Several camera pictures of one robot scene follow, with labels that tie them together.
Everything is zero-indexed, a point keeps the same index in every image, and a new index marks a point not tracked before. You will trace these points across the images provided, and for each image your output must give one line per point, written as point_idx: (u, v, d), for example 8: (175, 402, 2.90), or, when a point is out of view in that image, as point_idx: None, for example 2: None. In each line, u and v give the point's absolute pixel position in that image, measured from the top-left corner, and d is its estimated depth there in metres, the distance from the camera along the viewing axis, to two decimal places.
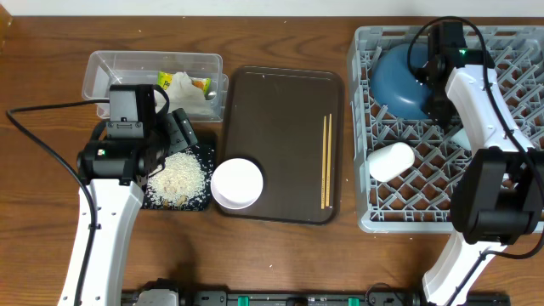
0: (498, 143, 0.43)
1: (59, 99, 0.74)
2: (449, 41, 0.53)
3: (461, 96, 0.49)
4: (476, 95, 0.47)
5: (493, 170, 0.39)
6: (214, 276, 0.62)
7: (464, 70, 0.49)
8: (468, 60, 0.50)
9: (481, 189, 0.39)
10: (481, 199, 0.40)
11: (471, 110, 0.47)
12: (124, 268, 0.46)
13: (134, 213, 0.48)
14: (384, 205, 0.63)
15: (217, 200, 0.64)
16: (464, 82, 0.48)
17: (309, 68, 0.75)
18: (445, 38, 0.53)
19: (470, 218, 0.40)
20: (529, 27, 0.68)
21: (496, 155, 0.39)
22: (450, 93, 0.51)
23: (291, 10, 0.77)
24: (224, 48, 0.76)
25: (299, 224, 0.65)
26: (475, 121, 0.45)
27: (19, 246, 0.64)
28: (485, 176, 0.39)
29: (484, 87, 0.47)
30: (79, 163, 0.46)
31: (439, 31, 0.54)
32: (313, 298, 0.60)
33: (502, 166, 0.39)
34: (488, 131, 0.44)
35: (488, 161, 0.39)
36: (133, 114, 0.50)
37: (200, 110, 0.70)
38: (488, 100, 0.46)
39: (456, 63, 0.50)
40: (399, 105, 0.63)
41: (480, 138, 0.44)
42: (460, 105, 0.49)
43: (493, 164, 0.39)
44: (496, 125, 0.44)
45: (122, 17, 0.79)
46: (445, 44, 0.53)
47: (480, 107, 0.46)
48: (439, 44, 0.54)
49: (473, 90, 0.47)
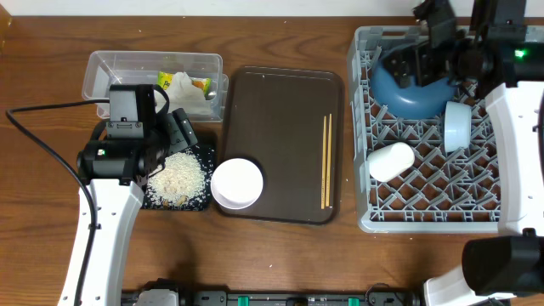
0: (535, 220, 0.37)
1: (59, 99, 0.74)
2: (503, 20, 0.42)
3: (502, 127, 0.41)
4: (524, 140, 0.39)
5: (521, 261, 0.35)
6: (214, 276, 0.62)
7: (515, 93, 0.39)
8: (524, 68, 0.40)
9: (503, 274, 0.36)
10: (501, 278, 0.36)
11: (512, 155, 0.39)
12: (124, 269, 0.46)
13: (134, 213, 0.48)
14: (384, 205, 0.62)
15: (217, 199, 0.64)
16: (513, 116, 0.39)
17: (309, 68, 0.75)
18: (500, 18, 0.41)
19: (484, 287, 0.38)
20: (529, 28, 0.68)
21: (529, 245, 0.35)
22: (491, 112, 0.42)
23: (291, 10, 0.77)
24: (224, 48, 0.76)
25: (299, 224, 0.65)
26: (514, 178, 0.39)
27: (19, 246, 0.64)
28: (512, 266, 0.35)
29: (535, 127, 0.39)
30: (79, 163, 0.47)
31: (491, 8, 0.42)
32: (313, 298, 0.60)
33: (532, 257, 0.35)
34: (525, 200, 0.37)
35: (518, 252, 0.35)
36: (133, 114, 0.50)
37: (200, 110, 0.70)
38: (538, 153, 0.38)
39: (505, 75, 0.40)
40: (399, 105, 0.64)
41: (512, 206, 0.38)
42: (499, 135, 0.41)
43: (522, 256, 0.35)
44: (538, 195, 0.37)
45: (123, 17, 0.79)
46: (499, 27, 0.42)
47: (526, 165, 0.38)
48: (493, 21, 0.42)
49: (521, 131, 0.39)
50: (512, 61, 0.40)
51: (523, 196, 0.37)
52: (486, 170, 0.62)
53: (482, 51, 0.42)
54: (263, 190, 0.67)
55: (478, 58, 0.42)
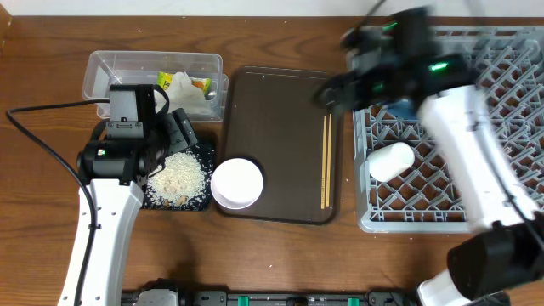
0: (495, 212, 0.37)
1: (59, 99, 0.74)
2: (416, 41, 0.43)
3: (444, 139, 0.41)
4: (464, 141, 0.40)
5: (499, 256, 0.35)
6: (214, 276, 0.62)
7: (443, 103, 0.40)
8: (446, 81, 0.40)
9: (489, 273, 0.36)
10: (490, 277, 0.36)
11: (458, 164, 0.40)
12: (124, 268, 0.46)
13: (134, 213, 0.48)
14: (384, 205, 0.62)
15: (217, 199, 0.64)
16: (448, 123, 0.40)
17: (309, 68, 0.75)
18: (412, 40, 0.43)
19: (479, 290, 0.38)
20: (528, 27, 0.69)
21: (499, 236, 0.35)
22: (428, 126, 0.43)
23: (291, 10, 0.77)
24: (224, 48, 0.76)
25: (299, 224, 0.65)
26: (467, 181, 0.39)
27: (19, 246, 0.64)
28: (491, 263, 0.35)
29: (471, 128, 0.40)
30: (79, 163, 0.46)
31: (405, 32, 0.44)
32: (313, 298, 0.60)
33: (507, 248, 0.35)
34: (483, 195, 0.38)
35: (490, 246, 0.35)
36: (133, 114, 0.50)
37: (200, 110, 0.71)
38: (478, 150, 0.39)
39: (427, 90, 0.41)
40: None
41: (476, 207, 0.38)
42: (444, 149, 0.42)
43: (497, 248, 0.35)
44: (494, 189, 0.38)
45: (122, 17, 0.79)
46: (415, 48, 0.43)
47: (472, 164, 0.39)
48: (404, 44, 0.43)
49: (458, 137, 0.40)
50: (430, 76, 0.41)
51: (479, 193, 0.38)
52: None
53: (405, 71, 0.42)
54: (263, 190, 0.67)
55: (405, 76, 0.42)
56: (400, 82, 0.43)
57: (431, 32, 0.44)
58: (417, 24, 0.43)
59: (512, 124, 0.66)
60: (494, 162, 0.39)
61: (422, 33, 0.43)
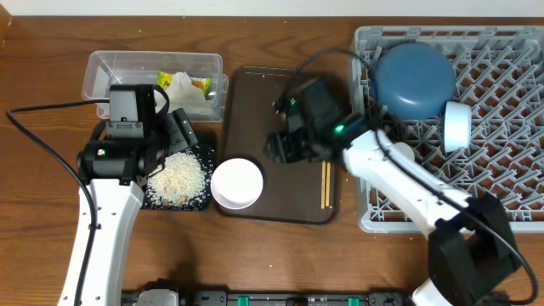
0: (436, 213, 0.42)
1: (59, 99, 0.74)
2: (318, 109, 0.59)
3: (372, 174, 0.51)
4: (382, 167, 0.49)
5: (452, 249, 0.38)
6: (214, 276, 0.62)
7: (354, 151, 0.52)
8: (351, 134, 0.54)
9: (456, 268, 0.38)
10: (462, 276, 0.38)
11: (388, 188, 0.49)
12: (124, 268, 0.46)
13: (134, 212, 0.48)
14: (384, 205, 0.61)
15: (217, 198, 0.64)
16: (365, 162, 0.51)
17: (309, 68, 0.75)
18: (316, 109, 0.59)
19: (464, 297, 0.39)
20: (528, 27, 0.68)
21: (446, 232, 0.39)
22: (357, 171, 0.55)
23: (291, 10, 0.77)
24: (224, 48, 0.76)
25: (299, 224, 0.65)
26: (400, 197, 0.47)
27: (19, 246, 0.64)
28: (451, 257, 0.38)
29: (383, 156, 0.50)
30: (79, 163, 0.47)
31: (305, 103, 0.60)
32: (313, 298, 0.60)
33: (456, 240, 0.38)
34: (420, 204, 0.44)
35: (443, 243, 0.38)
36: (133, 114, 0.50)
37: (200, 110, 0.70)
38: (397, 170, 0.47)
39: (342, 144, 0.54)
40: (399, 105, 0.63)
41: (416, 215, 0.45)
42: (375, 180, 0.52)
43: (450, 243, 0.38)
44: (425, 195, 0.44)
45: (122, 16, 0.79)
46: (319, 117, 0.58)
47: (395, 182, 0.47)
48: (311, 115, 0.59)
49: (379, 167, 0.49)
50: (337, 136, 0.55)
51: (416, 202, 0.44)
52: (486, 170, 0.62)
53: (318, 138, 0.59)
54: (263, 190, 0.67)
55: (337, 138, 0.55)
56: (313, 146, 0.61)
57: (328, 99, 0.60)
58: (316, 94, 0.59)
59: (512, 124, 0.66)
60: (413, 173, 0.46)
61: (317, 103, 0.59)
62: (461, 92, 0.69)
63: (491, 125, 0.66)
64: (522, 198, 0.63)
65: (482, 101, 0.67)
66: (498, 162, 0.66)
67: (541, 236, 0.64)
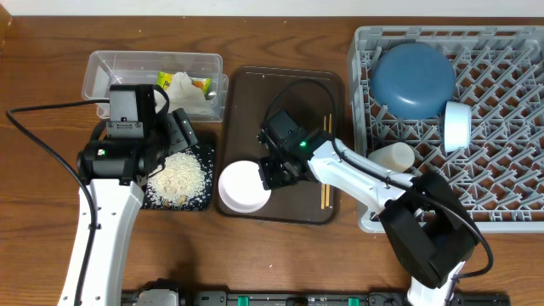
0: (384, 195, 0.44)
1: (59, 99, 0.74)
2: (285, 130, 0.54)
3: (331, 178, 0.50)
4: (335, 168, 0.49)
5: (403, 224, 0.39)
6: (214, 275, 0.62)
7: (316, 159, 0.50)
8: (314, 146, 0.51)
9: (411, 243, 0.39)
10: (421, 252, 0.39)
11: (348, 186, 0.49)
12: (124, 268, 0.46)
13: (134, 212, 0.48)
14: None
15: (220, 194, 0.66)
16: (323, 167, 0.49)
17: (309, 68, 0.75)
18: (282, 132, 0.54)
19: (429, 274, 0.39)
20: (528, 27, 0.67)
21: (396, 211, 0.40)
22: (323, 178, 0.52)
23: (291, 10, 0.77)
24: (224, 48, 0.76)
25: (299, 224, 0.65)
26: (359, 190, 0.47)
27: (19, 246, 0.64)
28: (404, 233, 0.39)
29: (340, 158, 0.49)
30: (79, 163, 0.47)
31: (272, 129, 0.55)
32: (313, 298, 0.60)
33: (405, 216, 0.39)
34: (371, 191, 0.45)
35: (392, 220, 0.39)
36: (133, 114, 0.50)
37: (200, 110, 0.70)
38: (352, 167, 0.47)
39: (305, 157, 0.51)
40: (399, 105, 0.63)
41: (372, 202, 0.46)
42: (336, 183, 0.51)
43: (399, 219, 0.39)
44: (373, 182, 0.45)
45: (122, 17, 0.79)
46: (286, 139, 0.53)
47: (351, 178, 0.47)
48: (279, 138, 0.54)
49: (337, 169, 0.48)
50: (301, 151, 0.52)
51: (366, 191, 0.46)
52: (486, 170, 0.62)
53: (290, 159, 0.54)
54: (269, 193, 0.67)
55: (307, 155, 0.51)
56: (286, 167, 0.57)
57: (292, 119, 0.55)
58: (279, 116, 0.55)
59: (512, 124, 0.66)
60: (363, 167, 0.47)
61: (281, 125, 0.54)
62: (461, 92, 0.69)
63: (491, 125, 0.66)
64: (522, 198, 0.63)
65: (482, 101, 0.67)
66: (498, 162, 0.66)
67: (541, 236, 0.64)
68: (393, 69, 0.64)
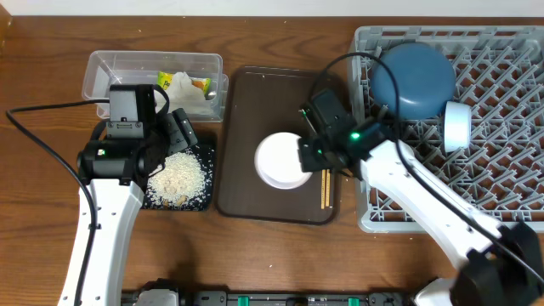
0: (464, 240, 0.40)
1: (59, 99, 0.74)
2: (333, 116, 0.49)
3: (393, 192, 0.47)
4: (406, 186, 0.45)
5: (486, 283, 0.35)
6: (214, 276, 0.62)
7: (374, 161, 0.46)
8: (369, 144, 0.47)
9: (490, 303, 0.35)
10: None
11: (411, 206, 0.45)
12: (124, 268, 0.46)
13: (134, 212, 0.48)
14: (384, 205, 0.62)
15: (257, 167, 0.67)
16: (386, 178, 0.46)
17: (309, 68, 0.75)
18: (328, 116, 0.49)
19: None
20: (528, 27, 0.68)
21: (482, 264, 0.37)
22: (375, 184, 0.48)
23: (291, 10, 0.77)
24: (224, 48, 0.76)
25: (299, 224, 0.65)
26: (427, 220, 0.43)
27: (19, 246, 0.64)
28: (485, 292, 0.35)
29: (406, 172, 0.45)
30: (79, 163, 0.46)
31: (314, 110, 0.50)
32: (313, 298, 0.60)
33: (490, 272, 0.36)
34: (447, 228, 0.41)
35: (476, 276, 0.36)
36: (133, 114, 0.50)
37: (199, 110, 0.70)
38: (424, 193, 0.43)
39: (358, 156, 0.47)
40: (399, 106, 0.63)
41: (446, 244, 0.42)
42: (394, 197, 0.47)
43: (483, 277, 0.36)
44: (453, 220, 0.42)
45: (122, 17, 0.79)
46: (331, 125, 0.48)
47: (422, 204, 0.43)
48: (322, 123, 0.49)
49: (402, 187, 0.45)
50: (353, 144, 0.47)
51: (442, 227, 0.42)
52: (486, 170, 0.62)
53: (333, 149, 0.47)
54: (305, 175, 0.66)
55: (359, 152, 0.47)
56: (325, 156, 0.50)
57: (341, 104, 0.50)
58: (325, 98, 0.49)
59: (512, 124, 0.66)
60: (434, 190, 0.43)
61: (327, 109, 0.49)
62: (461, 92, 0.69)
63: (490, 125, 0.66)
64: (522, 198, 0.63)
65: (482, 101, 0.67)
66: (498, 162, 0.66)
67: (541, 237, 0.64)
68: (400, 64, 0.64)
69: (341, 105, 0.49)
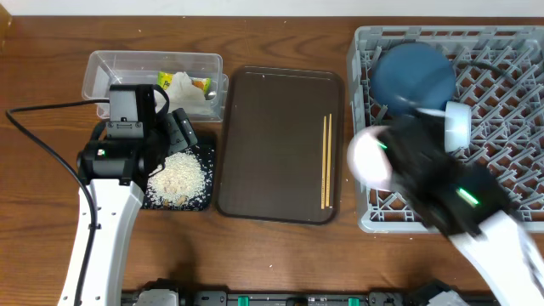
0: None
1: (59, 99, 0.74)
2: (424, 155, 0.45)
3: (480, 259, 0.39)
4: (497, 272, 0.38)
5: None
6: (214, 276, 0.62)
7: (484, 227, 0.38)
8: (481, 206, 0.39)
9: None
10: None
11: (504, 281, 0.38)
12: (124, 268, 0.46)
13: (134, 212, 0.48)
14: (384, 205, 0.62)
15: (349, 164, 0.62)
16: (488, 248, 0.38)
17: (309, 68, 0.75)
18: (416, 154, 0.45)
19: None
20: (528, 27, 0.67)
21: None
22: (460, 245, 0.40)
23: (291, 10, 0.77)
24: (224, 48, 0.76)
25: (299, 224, 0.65)
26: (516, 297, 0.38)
27: (19, 247, 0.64)
28: None
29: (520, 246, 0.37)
30: (79, 163, 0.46)
31: (400, 144, 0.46)
32: (313, 298, 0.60)
33: None
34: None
35: None
36: (133, 114, 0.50)
37: (200, 110, 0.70)
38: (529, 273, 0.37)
39: (463, 215, 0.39)
40: (400, 106, 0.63)
41: None
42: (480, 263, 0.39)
43: None
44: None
45: (122, 17, 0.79)
46: (421, 165, 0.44)
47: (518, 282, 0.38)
48: (413, 161, 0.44)
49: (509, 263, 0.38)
50: (463, 201, 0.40)
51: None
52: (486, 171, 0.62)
53: (431, 198, 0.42)
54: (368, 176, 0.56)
55: (464, 213, 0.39)
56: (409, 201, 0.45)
57: (433, 146, 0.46)
58: (417, 137, 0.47)
59: (512, 124, 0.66)
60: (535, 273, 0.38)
61: (416, 148, 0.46)
62: (461, 92, 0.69)
63: (490, 125, 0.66)
64: (521, 198, 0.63)
65: (482, 101, 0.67)
66: (498, 162, 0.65)
67: (541, 237, 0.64)
68: (400, 65, 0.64)
69: (432, 147, 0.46)
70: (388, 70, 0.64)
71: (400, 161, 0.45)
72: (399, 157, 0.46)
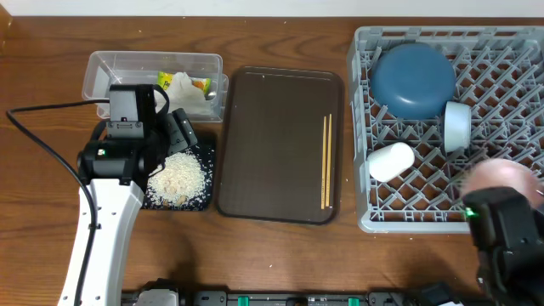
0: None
1: (59, 99, 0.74)
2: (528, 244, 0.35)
3: None
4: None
5: None
6: (214, 276, 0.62)
7: None
8: None
9: None
10: None
11: None
12: (124, 268, 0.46)
13: (134, 212, 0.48)
14: (384, 205, 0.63)
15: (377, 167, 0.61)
16: None
17: (309, 68, 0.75)
18: (518, 240, 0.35)
19: None
20: (528, 28, 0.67)
21: None
22: None
23: (292, 10, 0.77)
24: (224, 48, 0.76)
25: (299, 224, 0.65)
26: None
27: (19, 247, 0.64)
28: None
29: None
30: (79, 163, 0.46)
31: (499, 224, 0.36)
32: (313, 299, 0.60)
33: None
34: None
35: None
36: (133, 114, 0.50)
37: (200, 110, 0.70)
38: None
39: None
40: (399, 105, 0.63)
41: None
42: None
43: None
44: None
45: (123, 17, 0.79)
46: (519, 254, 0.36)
47: None
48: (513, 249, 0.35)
49: None
50: None
51: None
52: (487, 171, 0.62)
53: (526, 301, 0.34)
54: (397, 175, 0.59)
55: None
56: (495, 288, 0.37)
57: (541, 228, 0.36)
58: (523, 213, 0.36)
59: (512, 124, 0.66)
60: None
61: (520, 229, 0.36)
62: (461, 92, 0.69)
63: (491, 125, 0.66)
64: None
65: (482, 101, 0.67)
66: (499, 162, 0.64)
67: None
68: (401, 65, 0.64)
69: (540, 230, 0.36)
70: (390, 70, 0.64)
71: (500, 243, 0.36)
72: (493, 236, 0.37)
